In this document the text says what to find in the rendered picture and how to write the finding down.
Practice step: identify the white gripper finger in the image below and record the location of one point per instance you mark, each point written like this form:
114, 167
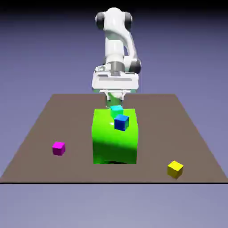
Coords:
108, 96
123, 96

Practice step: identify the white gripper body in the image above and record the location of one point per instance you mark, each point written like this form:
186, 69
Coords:
115, 83

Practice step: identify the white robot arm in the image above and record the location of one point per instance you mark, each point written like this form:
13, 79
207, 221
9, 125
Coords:
114, 35

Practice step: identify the small cyan cube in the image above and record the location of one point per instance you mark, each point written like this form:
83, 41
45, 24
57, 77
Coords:
116, 109

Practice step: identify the small blue cube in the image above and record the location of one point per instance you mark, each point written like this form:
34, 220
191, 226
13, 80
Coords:
121, 122

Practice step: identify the small magenta cube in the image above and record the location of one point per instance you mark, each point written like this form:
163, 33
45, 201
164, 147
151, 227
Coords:
58, 148

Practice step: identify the small yellow cube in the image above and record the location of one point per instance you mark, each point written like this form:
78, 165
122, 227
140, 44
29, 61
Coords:
175, 169

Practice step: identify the large green box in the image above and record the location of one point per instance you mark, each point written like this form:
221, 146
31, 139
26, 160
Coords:
106, 139

